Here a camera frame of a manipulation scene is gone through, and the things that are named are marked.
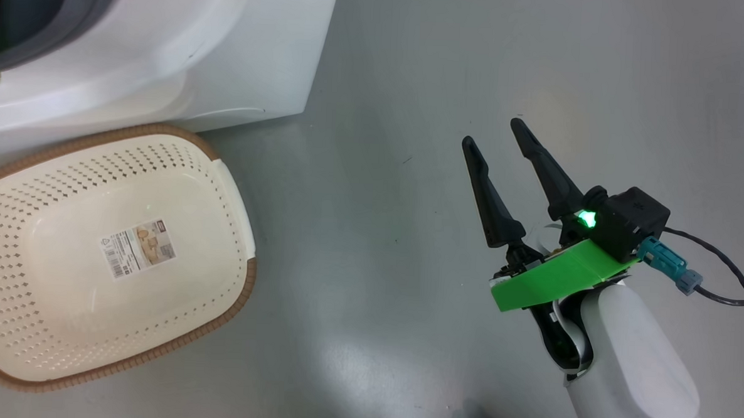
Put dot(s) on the cream perforated laundry basket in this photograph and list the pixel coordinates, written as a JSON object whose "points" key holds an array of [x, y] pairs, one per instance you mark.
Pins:
{"points": [[91, 322]]}

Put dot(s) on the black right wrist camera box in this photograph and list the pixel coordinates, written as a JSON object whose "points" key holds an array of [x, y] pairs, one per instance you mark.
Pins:
{"points": [[635, 220]]}

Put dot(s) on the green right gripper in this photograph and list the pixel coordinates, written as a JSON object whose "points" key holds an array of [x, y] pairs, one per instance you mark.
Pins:
{"points": [[557, 277]]}

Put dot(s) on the white front-load washing machine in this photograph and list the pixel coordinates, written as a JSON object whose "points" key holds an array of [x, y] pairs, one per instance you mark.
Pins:
{"points": [[228, 52]]}

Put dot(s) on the paper label sticker with barcode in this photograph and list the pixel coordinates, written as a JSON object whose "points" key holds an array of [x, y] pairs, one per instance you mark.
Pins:
{"points": [[138, 249]]}

